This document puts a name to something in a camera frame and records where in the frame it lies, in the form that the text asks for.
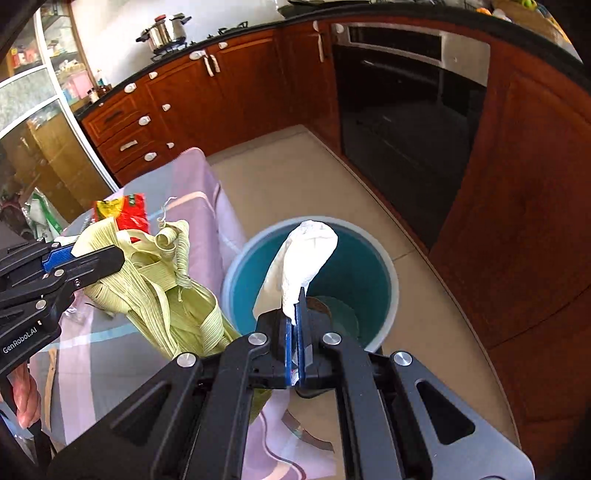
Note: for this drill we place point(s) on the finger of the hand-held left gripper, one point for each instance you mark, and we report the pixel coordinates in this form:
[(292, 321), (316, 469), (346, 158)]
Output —
[(57, 258), (99, 265)]

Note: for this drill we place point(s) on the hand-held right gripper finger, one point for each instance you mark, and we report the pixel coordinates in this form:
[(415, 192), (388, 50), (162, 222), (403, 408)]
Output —
[(291, 355), (301, 332)]

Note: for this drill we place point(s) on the white tissue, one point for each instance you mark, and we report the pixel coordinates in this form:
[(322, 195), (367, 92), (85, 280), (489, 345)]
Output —
[(304, 258)]

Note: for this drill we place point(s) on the teal round bin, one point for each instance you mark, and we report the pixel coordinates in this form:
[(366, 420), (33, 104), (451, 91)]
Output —
[(369, 286)]

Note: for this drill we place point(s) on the person's left hand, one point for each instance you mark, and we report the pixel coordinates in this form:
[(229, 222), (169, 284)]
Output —
[(25, 397)]

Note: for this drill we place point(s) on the white green plastic bag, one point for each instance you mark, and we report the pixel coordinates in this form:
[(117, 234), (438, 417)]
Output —
[(44, 217)]

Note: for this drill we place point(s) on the red snack packet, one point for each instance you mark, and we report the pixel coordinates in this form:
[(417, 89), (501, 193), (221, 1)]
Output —
[(131, 212)]

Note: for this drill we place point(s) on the glass door cabinet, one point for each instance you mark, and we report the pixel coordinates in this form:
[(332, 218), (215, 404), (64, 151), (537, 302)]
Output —
[(27, 152)]

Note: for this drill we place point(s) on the pastel checked tablecloth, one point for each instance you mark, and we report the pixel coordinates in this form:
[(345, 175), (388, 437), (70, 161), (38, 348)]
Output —
[(203, 207)]

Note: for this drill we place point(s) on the small white bottle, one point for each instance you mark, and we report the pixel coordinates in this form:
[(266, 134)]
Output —
[(99, 79)]

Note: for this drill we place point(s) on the black built-in oven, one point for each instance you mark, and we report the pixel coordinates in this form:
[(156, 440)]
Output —
[(406, 138)]

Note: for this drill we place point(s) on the steel pressure cooker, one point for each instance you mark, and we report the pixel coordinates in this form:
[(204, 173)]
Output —
[(164, 34)]

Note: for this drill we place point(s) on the black gas stove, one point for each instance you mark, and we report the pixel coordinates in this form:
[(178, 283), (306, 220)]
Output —
[(221, 34)]

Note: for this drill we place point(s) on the black kitchen countertop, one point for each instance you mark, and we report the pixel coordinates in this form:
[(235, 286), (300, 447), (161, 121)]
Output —
[(531, 36)]

